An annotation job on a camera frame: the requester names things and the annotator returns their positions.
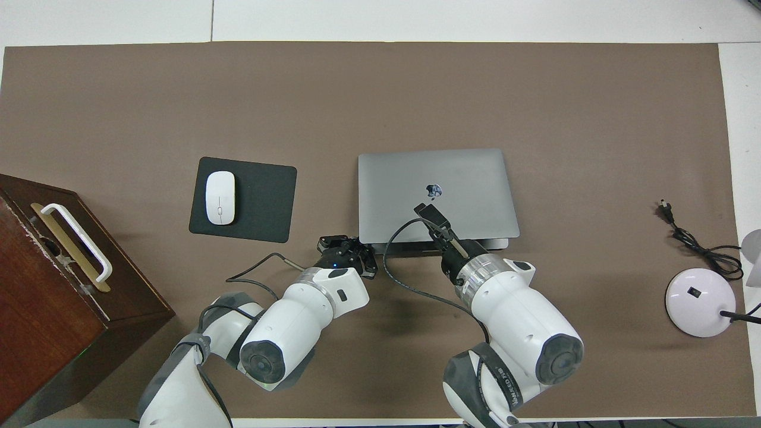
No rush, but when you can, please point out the black mouse pad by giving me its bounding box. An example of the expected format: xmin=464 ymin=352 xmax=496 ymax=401
xmin=188 ymin=156 xmax=298 ymax=244

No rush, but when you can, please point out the brown table mat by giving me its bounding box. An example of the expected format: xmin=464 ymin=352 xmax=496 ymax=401
xmin=0 ymin=42 xmax=757 ymax=420

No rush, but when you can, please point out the silver laptop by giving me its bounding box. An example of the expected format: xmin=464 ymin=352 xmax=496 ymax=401
xmin=357 ymin=148 xmax=521 ymax=257

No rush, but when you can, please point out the white box handle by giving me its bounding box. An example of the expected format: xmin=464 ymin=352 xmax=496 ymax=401
xmin=40 ymin=203 xmax=114 ymax=283

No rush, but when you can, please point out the white computer mouse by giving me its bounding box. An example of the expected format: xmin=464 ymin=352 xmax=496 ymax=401
xmin=205 ymin=171 xmax=237 ymax=226

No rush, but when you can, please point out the black lamp power cable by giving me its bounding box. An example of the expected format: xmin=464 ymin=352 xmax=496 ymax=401
xmin=657 ymin=201 xmax=745 ymax=281

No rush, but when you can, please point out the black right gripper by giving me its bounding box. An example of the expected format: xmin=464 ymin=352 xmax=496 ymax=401
xmin=414 ymin=203 xmax=485 ymax=285

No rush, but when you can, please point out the dark wooden box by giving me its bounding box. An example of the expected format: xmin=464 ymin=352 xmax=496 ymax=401
xmin=0 ymin=174 xmax=176 ymax=427

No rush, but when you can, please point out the white desk lamp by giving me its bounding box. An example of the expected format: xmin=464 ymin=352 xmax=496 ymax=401
xmin=665 ymin=229 xmax=761 ymax=338

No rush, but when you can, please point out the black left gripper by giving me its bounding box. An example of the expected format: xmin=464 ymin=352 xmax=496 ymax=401
xmin=314 ymin=235 xmax=379 ymax=280

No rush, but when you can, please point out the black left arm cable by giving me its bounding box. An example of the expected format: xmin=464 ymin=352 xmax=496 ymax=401
xmin=199 ymin=253 xmax=311 ymax=322

